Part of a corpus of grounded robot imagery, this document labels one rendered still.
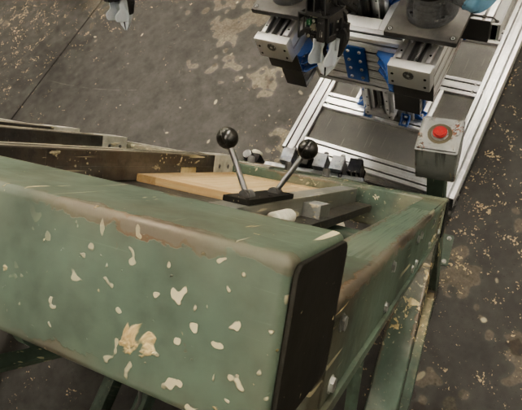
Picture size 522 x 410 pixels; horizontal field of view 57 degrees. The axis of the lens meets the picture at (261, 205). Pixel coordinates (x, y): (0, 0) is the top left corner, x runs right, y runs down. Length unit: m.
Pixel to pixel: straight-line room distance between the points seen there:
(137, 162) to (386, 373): 0.85
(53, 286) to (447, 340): 2.00
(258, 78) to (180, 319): 2.82
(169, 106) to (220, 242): 2.95
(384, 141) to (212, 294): 2.13
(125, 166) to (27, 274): 0.84
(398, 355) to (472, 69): 1.58
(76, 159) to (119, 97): 2.42
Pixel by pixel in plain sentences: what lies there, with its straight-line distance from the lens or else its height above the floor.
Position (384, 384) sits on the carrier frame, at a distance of 1.39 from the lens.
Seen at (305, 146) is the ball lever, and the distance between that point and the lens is 0.87.
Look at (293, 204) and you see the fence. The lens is 0.95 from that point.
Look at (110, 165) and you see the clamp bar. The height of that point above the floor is 1.40.
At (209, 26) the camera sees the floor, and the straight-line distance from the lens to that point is 3.52.
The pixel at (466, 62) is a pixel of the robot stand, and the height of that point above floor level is 0.21.
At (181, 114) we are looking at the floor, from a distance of 3.09.
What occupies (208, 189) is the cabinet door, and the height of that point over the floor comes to 1.31.
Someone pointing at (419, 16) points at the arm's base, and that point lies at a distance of 1.58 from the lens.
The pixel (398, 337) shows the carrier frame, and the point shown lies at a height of 0.79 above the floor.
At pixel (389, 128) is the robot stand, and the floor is 0.21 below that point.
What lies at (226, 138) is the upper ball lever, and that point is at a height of 1.56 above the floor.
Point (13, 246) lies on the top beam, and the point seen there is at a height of 1.95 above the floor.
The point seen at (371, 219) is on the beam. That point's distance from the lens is 1.44.
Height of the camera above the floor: 2.17
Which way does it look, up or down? 59 degrees down
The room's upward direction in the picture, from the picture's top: 34 degrees counter-clockwise
